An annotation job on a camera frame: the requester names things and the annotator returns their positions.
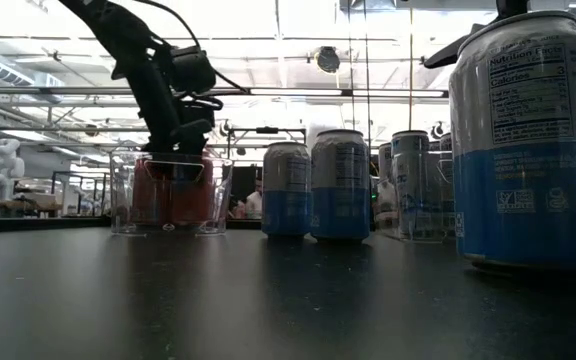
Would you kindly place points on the black workbench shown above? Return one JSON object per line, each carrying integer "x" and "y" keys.
{"x": 18, "y": 225}

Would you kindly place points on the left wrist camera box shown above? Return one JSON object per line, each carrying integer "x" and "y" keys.
{"x": 193, "y": 70}

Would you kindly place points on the long horizontal ceiling rail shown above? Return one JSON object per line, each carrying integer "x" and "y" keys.
{"x": 318, "y": 92}

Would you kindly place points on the person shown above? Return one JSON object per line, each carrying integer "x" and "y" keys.
{"x": 255, "y": 202}

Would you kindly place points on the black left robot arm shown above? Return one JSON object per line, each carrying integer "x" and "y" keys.
{"x": 113, "y": 30}

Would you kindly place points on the silver and blue soda can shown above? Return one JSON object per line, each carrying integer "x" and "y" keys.
{"x": 340, "y": 200}
{"x": 528, "y": 200}
{"x": 286, "y": 200}

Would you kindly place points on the clear plastic bin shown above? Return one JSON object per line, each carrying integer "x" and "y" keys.
{"x": 385, "y": 227}
{"x": 118, "y": 200}

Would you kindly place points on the white robot statue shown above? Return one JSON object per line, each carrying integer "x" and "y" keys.
{"x": 4, "y": 165}

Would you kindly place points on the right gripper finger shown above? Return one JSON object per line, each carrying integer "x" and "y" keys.
{"x": 448, "y": 50}

